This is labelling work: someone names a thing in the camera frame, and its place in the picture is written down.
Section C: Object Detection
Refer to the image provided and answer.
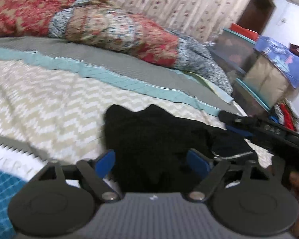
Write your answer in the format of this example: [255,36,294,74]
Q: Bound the pile of colourful clothes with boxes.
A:
[269,98,299,132]

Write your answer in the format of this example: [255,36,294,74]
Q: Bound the red floral patchwork quilt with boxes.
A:
[0,0,180,68]

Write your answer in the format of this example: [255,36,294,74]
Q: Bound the blue printed cloth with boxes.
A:
[254,35,299,92]

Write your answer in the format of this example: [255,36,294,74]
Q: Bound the dark wooden wardrobe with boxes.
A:
[238,0,276,31]

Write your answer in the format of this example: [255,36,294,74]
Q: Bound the beige cardboard box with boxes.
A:
[243,53,296,109]

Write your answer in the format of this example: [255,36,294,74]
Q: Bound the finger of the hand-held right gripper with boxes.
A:
[218,110,263,136]
[211,137,259,161]

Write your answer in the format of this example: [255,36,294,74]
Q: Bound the beige floral curtain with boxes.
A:
[48,0,262,44]

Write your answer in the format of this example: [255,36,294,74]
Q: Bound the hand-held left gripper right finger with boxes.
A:
[186,149,273,203]

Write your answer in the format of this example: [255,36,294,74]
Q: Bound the red box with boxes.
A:
[230,22,260,41]

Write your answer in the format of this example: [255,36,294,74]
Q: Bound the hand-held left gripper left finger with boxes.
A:
[37,149,122,203]

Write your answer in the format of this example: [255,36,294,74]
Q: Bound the clear teal-lidded storage bin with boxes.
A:
[209,27,271,112]

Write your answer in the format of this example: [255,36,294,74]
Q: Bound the beige chevron printed bedspread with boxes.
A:
[0,36,274,239]

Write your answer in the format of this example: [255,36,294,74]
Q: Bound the black pants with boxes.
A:
[103,104,258,195]

